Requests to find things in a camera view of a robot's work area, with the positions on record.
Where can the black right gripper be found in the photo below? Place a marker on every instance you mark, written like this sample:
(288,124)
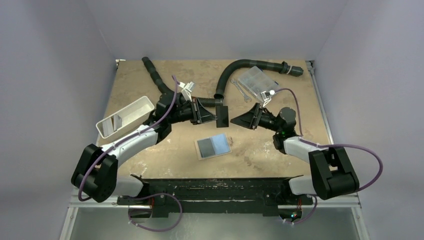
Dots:
(258,115)

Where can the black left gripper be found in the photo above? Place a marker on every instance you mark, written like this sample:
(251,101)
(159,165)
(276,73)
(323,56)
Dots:
(199,114)

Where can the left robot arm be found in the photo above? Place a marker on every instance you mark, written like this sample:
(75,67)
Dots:
(96,173)

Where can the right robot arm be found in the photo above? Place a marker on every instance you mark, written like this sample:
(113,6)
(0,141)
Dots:
(331,172)

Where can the silver cards in tray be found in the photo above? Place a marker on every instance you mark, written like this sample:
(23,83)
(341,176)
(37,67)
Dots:
(110,125)

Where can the silver open-end wrench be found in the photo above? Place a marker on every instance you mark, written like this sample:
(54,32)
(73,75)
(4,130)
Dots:
(245,96)

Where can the clear plastic compartment box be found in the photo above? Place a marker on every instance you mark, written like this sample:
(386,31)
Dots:
(255,81)

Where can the white plastic tray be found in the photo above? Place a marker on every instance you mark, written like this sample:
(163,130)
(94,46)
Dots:
(133,115)

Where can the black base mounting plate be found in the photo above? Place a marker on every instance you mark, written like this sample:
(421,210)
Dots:
(216,196)

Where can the aluminium frame rail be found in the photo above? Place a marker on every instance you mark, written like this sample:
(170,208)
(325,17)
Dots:
(338,218)

